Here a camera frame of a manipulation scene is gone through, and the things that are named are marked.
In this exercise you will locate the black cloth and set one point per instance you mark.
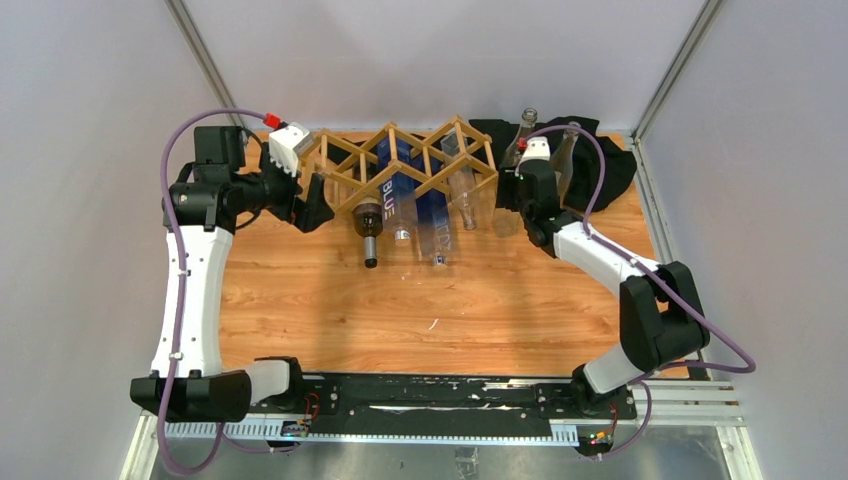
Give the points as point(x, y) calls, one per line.
point(620, 165)

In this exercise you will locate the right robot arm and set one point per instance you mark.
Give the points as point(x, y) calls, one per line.
point(658, 303)

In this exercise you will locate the clear bottle dark label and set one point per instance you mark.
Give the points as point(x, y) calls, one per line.
point(562, 160)

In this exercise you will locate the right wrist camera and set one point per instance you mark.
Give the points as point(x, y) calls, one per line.
point(536, 148)

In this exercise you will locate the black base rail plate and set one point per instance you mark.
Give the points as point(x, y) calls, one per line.
point(445, 409)

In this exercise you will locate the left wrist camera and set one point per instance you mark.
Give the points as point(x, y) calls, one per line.
point(286, 145)

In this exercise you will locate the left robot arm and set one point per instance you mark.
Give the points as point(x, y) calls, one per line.
point(209, 194)

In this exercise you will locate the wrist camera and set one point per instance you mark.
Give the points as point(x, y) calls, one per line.
point(286, 145)
point(536, 148)

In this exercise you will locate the blue labelled bottle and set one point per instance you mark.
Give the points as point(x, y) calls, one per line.
point(400, 216)

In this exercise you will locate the wooden wine rack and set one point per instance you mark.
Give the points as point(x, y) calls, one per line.
point(355, 172)

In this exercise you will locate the clear glass bottle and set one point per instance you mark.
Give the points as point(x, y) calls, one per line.
point(512, 154)

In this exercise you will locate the dark green wine bottle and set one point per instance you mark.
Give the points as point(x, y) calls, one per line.
point(368, 224)

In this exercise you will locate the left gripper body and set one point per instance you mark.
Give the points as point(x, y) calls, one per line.
point(277, 188)

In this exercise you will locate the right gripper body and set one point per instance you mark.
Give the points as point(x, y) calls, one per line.
point(509, 189)

